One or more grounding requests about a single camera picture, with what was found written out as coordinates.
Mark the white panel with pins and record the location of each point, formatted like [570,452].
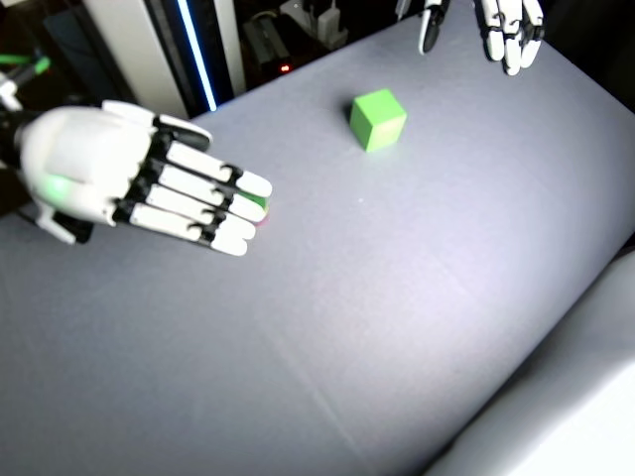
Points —
[134,44]

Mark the black device with red light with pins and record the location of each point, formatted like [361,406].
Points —
[270,54]

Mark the grey table cloth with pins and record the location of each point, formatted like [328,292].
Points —
[317,307]

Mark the white power adapter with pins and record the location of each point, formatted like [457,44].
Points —
[331,25]

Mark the white robot body cover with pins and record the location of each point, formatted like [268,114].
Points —
[560,396]

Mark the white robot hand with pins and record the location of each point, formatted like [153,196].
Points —
[79,149]
[516,30]

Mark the blue light strip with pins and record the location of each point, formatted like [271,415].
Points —
[198,54]

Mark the green foam cube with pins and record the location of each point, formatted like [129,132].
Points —
[377,119]

